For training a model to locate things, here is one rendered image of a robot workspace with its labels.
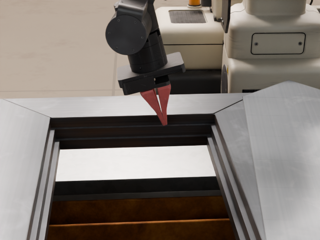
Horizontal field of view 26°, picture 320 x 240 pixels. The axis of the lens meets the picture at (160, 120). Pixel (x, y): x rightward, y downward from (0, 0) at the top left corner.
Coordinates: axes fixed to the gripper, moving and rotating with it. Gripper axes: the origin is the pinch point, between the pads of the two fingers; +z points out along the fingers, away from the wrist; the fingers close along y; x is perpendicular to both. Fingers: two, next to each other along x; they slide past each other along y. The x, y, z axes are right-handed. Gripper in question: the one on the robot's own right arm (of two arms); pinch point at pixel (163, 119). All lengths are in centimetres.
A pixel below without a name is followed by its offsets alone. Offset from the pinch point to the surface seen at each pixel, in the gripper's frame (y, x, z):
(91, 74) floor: -37, 275, 75
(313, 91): 26.5, 11.1, 6.6
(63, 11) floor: -59, 422, 67
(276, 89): 20.5, 12.8, 5.1
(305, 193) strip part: 15.3, -24.4, 4.6
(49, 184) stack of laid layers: -17.6, -13.2, -0.1
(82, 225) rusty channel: -16.3, -6.8, 11.1
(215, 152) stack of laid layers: 6.6, -4.8, 5.6
